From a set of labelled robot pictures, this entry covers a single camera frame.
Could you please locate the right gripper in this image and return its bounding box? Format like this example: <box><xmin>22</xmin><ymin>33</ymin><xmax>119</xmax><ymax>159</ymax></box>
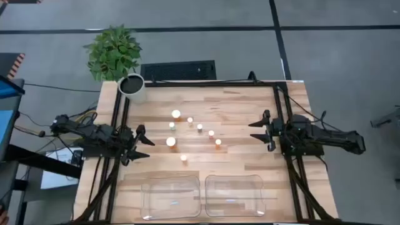
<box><xmin>249</xmin><ymin>109</ymin><xmax>284</xmax><ymax>153</ymax></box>

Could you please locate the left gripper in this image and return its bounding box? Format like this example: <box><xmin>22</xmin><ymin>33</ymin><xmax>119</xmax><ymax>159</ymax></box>
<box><xmin>118</xmin><ymin>124</ymin><xmax>156</xmax><ymax>166</ymax></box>

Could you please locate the clear plastic bin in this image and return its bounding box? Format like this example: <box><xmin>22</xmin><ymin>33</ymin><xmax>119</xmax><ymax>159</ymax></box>
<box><xmin>140</xmin><ymin>174</ymin><xmax>202</xmax><ymax>221</ymax></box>
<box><xmin>204</xmin><ymin>174</ymin><xmax>266</xmax><ymax>218</ymax></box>

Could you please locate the white plant pot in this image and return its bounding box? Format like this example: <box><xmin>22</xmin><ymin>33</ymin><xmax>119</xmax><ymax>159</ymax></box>
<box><xmin>117</xmin><ymin>73</ymin><xmax>147</xmax><ymax>104</ymax></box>

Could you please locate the black handheld device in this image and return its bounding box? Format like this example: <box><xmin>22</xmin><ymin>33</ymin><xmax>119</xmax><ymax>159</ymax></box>
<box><xmin>71</xmin><ymin>149</ymin><xmax>83</xmax><ymax>166</ymax></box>

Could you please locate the black floor grate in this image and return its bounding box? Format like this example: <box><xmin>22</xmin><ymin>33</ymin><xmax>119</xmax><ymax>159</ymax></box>
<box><xmin>140</xmin><ymin>60</ymin><xmax>217</xmax><ymax>81</ymax></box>

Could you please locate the white paper sheet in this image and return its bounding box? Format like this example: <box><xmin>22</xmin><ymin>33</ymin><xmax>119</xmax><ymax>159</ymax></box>
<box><xmin>40</xmin><ymin>147</ymin><xmax>84</xmax><ymax>190</ymax></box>

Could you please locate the green leafy plant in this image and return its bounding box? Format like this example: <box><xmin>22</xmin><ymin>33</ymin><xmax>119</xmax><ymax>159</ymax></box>
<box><xmin>82</xmin><ymin>24</ymin><xmax>143</xmax><ymax>83</ymax></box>

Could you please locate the grey stand base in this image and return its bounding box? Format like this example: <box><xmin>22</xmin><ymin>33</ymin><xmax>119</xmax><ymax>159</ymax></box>
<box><xmin>370</xmin><ymin>107</ymin><xmax>400</xmax><ymax>129</ymax></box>

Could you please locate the computer monitor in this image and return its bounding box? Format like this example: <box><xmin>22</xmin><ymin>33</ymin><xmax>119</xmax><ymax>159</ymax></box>
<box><xmin>0</xmin><ymin>76</ymin><xmax>25</xmax><ymax>162</ymax></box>

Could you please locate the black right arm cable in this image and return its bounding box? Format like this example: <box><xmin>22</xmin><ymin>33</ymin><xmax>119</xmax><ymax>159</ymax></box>
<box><xmin>276</xmin><ymin>86</ymin><xmax>328</xmax><ymax>126</ymax></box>

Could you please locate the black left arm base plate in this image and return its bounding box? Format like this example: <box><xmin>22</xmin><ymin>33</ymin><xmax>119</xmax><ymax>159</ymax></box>
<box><xmin>81</xmin><ymin>144</ymin><xmax>126</xmax><ymax>159</ymax></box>

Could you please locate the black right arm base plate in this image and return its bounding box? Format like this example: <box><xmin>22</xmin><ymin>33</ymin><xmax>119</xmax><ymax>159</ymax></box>
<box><xmin>280</xmin><ymin>142</ymin><xmax>325</xmax><ymax>157</ymax></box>

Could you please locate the yellow cable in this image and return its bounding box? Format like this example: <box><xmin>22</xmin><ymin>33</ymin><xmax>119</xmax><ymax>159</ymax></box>
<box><xmin>74</xmin><ymin>109</ymin><xmax>98</xmax><ymax>124</ymax></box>

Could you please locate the black aluminium table frame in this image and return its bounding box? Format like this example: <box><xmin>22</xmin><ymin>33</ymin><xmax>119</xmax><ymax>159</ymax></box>
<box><xmin>73</xmin><ymin>79</ymin><xmax>340</xmax><ymax>225</ymax></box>

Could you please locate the thin black floor cable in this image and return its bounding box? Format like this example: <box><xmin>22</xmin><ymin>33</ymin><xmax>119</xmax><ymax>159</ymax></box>
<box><xmin>24</xmin><ymin>82</ymin><xmax>101</xmax><ymax>93</ymax></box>

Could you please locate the black cable with plug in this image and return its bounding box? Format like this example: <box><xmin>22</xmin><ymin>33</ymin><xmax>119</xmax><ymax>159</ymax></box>
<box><xmin>14</xmin><ymin>111</ymin><xmax>94</xmax><ymax>148</ymax></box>

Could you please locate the black desk frame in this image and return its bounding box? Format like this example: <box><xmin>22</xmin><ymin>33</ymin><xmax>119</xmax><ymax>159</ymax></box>
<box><xmin>6</xmin><ymin>144</ymin><xmax>83</xmax><ymax>179</ymax></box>

